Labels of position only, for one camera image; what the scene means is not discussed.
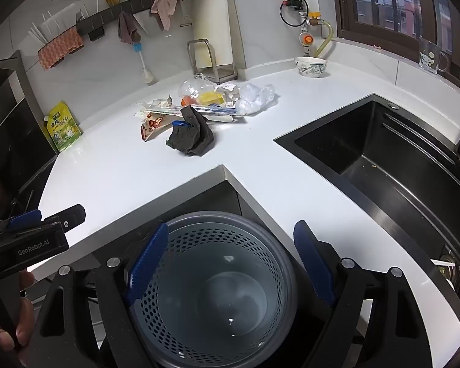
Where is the green seasoning pouch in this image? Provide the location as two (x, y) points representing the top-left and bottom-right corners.
(42, 102), (82, 152)

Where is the grey perforated trash bin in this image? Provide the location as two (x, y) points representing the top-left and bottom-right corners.
(126, 210), (305, 368)

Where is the gas pipe with valves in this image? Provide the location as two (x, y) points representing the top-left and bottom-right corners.
(280, 0), (323, 57)

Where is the orange wavy sponge cloth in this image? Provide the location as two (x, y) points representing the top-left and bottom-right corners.
(37, 28), (84, 71)

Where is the black wall rail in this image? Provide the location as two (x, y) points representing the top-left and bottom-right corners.
(76, 0), (188, 41)

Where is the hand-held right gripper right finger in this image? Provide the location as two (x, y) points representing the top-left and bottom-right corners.
(293, 220), (435, 368)

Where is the white patterned bowl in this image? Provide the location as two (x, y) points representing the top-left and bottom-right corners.
(294, 57), (329, 79)

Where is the yellow-green gas hose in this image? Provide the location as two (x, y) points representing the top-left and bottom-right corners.
(313, 19), (335, 59)

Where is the person's left hand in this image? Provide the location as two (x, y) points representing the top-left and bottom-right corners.
(0, 270), (36, 353)

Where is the black kitchen sink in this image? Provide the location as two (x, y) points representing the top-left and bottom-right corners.
(274, 93), (460, 303)

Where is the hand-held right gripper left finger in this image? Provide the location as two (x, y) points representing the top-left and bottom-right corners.
(29, 220), (170, 368)

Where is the black kitchen appliance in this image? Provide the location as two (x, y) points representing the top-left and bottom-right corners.
(0, 50), (58, 219)

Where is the clear plastic cup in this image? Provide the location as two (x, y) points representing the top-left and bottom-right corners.
(177, 80), (208, 100)

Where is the pink cloth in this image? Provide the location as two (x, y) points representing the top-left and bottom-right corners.
(150, 0), (179, 31)

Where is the sink drain strainer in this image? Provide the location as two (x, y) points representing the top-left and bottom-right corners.
(431, 245), (460, 288)

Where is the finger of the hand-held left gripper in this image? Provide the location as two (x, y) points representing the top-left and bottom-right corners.
(5, 209), (44, 233)
(41, 204), (86, 234)

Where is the long clear chopsticks wrapper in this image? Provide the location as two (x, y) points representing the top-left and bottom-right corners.
(136, 100), (246, 123)

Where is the white cutting board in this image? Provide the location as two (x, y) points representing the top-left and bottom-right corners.
(190, 0), (247, 81)

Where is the yellow sponge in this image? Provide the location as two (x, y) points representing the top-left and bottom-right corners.
(199, 90), (225, 105)

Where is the metal cutting board rack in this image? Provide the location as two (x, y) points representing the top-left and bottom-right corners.
(186, 38), (239, 85)

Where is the dark framed window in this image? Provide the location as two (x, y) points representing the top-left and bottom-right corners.
(330, 0), (460, 85)

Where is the white paper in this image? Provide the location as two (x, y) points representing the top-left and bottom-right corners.
(215, 81), (246, 108)

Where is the white and blue bottle brush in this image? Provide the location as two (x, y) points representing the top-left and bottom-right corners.
(130, 40), (156, 85)

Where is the red and white snack wrapper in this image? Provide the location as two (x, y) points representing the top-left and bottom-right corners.
(140, 109), (177, 142)

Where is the clear glass mug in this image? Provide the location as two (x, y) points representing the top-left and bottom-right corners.
(419, 38), (450, 74)

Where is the brown cloth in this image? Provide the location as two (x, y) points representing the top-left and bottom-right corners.
(117, 11), (142, 44)

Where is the black cloth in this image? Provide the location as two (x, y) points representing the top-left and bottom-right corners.
(166, 105), (215, 157)

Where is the clear plastic bag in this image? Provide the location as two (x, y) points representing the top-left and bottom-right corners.
(236, 83), (277, 116)

